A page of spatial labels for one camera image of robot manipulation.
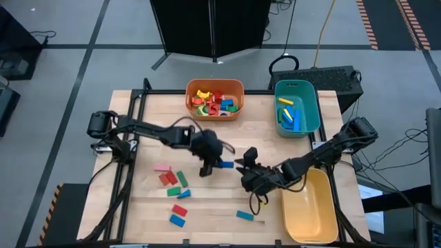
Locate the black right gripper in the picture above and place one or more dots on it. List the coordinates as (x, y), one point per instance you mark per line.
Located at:
(263, 179)

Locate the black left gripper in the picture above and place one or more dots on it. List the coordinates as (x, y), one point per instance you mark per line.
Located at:
(208, 144)

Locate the blue wooden block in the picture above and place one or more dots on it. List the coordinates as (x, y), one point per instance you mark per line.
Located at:
(227, 102)
(177, 220)
(287, 126)
(185, 194)
(285, 118)
(297, 120)
(227, 164)
(292, 110)

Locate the green wooden block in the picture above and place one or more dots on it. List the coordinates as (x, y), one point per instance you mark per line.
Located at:
(233, 109)
(279, 115)
(182, 179)
(173, 191)

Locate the red wooden arch block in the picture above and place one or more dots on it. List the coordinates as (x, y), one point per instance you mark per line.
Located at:
(213, 109)

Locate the orange plastic bin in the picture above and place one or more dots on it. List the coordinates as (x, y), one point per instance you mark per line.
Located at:
(234, 86)

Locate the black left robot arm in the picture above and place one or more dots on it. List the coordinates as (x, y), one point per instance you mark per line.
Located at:
(148, 129)

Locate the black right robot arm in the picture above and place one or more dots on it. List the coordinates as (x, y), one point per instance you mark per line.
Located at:
(327, 153)

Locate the pink wooden block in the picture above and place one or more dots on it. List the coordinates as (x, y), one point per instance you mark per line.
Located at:
(161, 167)

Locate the teal wooden block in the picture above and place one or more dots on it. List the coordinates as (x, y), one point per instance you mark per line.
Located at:
(245, 215)

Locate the tan wooden arch block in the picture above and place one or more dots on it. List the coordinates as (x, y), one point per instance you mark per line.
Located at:
(224, 113)

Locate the lime green arch block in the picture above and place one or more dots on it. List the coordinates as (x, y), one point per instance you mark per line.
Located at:
(201, 111)

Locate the orange-red wooden arch block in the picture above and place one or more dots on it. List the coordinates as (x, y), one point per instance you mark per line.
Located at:
(197, 101)

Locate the yellow wooden arch block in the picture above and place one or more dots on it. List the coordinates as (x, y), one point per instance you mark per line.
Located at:
(203, 94)

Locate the yellow plastic bin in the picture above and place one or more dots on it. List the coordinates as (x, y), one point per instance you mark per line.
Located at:
(310, 213)

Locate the teal plastic bin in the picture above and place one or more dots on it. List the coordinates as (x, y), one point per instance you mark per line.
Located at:
(306, 103)

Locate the black perforated computer case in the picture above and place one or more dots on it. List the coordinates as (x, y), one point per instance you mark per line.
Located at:
(327, 81)

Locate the white paper sheet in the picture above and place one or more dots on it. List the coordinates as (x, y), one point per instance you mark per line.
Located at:
(373, 220)

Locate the black mat hazard stripe edge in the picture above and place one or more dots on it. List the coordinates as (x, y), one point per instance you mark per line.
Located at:
(69, 213)

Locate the black bar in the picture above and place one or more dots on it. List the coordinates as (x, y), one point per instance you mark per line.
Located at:
(396, 201)

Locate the dark grey equipment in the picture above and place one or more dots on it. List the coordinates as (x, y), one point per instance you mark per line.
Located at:
(429, 227)

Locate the black mat orange stripes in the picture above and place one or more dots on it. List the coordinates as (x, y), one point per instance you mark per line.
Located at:
(386, 20)

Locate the black equipment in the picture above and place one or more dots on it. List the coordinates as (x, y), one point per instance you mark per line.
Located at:
(7, 110)

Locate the grey box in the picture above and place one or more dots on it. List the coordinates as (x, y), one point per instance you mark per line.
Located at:
(13, 67)

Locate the dark desk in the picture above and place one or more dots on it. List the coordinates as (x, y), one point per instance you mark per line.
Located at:
(17, 34)

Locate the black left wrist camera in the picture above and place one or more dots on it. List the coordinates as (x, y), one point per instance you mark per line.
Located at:
(187, 136)

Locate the silver mounting bracket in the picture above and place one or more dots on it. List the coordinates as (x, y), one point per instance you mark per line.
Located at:
(316, 144)

